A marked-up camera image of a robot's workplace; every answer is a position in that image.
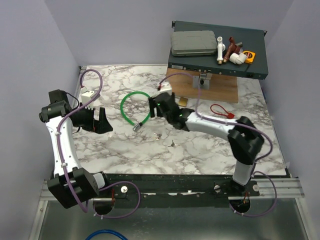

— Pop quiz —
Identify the red plastic seal tag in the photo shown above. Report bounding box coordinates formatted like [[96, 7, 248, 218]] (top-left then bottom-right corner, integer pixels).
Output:
[[210, 103, 235, 119]]

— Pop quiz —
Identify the green cable lock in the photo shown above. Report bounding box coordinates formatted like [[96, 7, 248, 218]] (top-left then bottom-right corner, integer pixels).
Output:
[[120, 91, 151, 132]]

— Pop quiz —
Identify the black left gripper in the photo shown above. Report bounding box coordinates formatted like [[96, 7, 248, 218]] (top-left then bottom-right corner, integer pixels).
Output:
[[72, 102, 113, 134]]

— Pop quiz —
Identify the white pipe fitting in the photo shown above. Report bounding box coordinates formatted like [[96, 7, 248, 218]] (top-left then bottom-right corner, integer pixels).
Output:
[[216, 36, 226, 65]]

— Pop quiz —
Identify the blue cable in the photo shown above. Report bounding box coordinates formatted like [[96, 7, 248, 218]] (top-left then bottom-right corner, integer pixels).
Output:
[[85, 229, 129, 240]]

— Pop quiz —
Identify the small key pair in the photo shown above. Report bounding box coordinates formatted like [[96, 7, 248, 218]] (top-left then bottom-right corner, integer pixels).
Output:
[[152, 132, 162, 141]]

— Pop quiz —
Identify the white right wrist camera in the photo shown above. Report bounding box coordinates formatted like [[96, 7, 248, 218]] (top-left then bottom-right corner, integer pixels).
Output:
[[157, 82, 172, 95]]

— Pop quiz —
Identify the white elbow pipe fitting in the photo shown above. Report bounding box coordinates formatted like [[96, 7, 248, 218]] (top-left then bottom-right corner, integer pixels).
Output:
[[229, 52, 247, 65]]

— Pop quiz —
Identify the grey metal bracket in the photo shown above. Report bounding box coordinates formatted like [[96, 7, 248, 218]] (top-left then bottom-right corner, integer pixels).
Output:
[[192, 73, 212, 90]]

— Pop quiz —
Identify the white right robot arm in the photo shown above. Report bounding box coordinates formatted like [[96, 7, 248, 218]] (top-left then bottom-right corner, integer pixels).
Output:
[[148, 92, 264, 196]]

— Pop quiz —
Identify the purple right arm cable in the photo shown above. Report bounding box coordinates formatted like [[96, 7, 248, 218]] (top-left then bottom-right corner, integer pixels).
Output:
[[159, 72, 278, 218]]

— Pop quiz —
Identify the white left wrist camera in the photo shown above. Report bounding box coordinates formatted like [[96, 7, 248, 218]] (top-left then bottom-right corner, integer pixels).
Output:
[[80, 90, 95, 110]]

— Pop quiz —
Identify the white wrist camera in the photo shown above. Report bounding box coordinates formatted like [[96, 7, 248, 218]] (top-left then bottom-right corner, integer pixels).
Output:
[[80, 90, 95, 110], [157, 82, 172, 95]]

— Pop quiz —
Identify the wooden board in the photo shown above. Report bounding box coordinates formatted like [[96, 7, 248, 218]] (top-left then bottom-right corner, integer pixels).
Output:
[[166, 68, 239, 103]]

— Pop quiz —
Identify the aluminium side rail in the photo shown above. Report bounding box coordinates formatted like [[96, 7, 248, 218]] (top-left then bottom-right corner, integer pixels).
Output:
[[55, 66, 87, 173]]

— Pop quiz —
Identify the dark grey pipe fitting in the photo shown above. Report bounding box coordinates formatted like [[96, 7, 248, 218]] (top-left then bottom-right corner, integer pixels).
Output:
[[234, 42, 243, 54]]

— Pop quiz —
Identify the brass padlock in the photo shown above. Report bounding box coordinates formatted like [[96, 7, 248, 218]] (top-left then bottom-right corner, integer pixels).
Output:
[[178, 97, 188, 108]]

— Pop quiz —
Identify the grey plastic case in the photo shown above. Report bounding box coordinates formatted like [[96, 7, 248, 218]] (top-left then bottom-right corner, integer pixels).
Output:
[[170, 30, 218, 57]]

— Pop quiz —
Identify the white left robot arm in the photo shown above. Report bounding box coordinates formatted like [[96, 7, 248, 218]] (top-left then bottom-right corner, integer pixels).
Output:
[[39, 89, 113, 209]]

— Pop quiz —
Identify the yellow tape measure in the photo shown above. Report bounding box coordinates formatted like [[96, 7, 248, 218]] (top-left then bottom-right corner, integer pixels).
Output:
[[242, 50, 256, 64]]

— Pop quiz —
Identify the brown pipe fitting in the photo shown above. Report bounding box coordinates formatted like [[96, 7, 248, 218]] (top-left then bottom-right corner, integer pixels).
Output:
[[223, 36, 238, 63]]

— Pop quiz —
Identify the dark teal network switch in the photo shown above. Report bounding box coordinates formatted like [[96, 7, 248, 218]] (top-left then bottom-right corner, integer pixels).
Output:
[[168, 21, 269, 80]]

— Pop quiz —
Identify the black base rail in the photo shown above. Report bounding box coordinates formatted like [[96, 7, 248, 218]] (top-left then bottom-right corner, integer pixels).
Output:
[[49, 172, 261, 210]]

